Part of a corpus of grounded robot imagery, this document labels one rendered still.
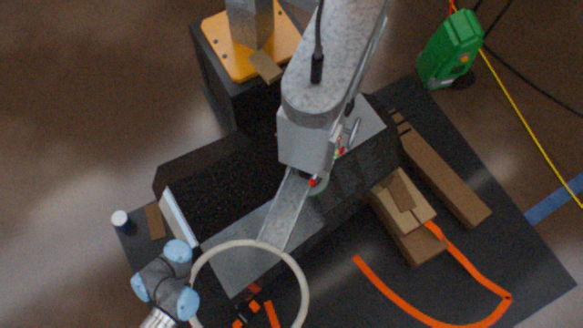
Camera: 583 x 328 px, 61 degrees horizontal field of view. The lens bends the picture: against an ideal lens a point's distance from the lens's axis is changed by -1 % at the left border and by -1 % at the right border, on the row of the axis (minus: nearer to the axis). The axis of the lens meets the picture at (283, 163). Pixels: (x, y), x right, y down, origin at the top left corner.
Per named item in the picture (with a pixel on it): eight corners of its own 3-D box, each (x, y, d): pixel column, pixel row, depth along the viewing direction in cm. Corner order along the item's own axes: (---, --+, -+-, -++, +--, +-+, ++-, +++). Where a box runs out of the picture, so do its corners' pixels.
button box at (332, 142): (330, 155, 208) (335, 122, 182) (336, 158, 207) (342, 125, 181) (322, 171, 205) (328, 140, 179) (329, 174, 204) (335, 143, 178)
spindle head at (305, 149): (307, 99, 234) (311, 39, 193) (352, 115, 230) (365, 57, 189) (277, 164, 221) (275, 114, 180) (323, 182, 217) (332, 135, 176)
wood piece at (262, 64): (248, 62, 286) (247, 57, 281) (262, 53, 288) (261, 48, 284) (268, 85, 279) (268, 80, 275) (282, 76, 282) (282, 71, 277)
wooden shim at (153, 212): (144, 207, 332) (143, 206, 330) (158, 202, 333) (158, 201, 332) (152, 241, 322) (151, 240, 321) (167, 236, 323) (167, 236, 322)
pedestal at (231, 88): (200, 87, 371) (180, 22, 303) (278, 52, 383) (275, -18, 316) (240, 158, 347) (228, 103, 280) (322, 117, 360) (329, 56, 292)
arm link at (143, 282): (147, 291, 149) (177, 265, 157) (123, 275, 155) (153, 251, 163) (154, 312, 154) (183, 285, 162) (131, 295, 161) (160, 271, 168)
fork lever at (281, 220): (308, 108, 236) (308, 103, 231) (346, 122, 233) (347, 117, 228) (248, 241, 213) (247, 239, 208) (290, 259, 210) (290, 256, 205)
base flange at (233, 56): (199, 26, 302) (198, 21, 297) (270, -5, 311) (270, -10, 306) (235, 86, 284) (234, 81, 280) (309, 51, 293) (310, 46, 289)
